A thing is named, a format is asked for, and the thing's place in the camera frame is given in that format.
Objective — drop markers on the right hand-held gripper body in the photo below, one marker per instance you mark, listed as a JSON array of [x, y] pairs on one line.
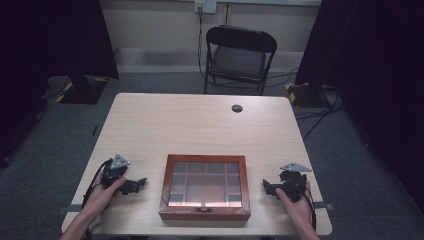
[[293, 186]]

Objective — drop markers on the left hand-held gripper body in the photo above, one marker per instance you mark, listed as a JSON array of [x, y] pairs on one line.
[[112, 173]]

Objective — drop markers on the wooden box with glass lid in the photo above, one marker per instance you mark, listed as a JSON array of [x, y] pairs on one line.
[[205, 215]]

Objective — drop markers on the person's right hand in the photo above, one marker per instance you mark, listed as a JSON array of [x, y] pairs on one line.
[[298, 210]]

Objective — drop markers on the person's left hand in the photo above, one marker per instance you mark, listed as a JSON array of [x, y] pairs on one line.
[[100, 196]]

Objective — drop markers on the black stand base striped tape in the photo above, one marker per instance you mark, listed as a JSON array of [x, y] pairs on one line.
[[83, 91], [306, 95]]

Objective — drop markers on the black folding chair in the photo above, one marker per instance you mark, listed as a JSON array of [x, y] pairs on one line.
[[238, 60]]

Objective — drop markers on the dark curtain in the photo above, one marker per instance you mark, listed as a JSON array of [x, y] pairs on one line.
[[40, 66], [376, 83]]

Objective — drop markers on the white wall socket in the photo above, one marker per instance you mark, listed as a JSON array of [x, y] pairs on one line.
[[205, 6]]

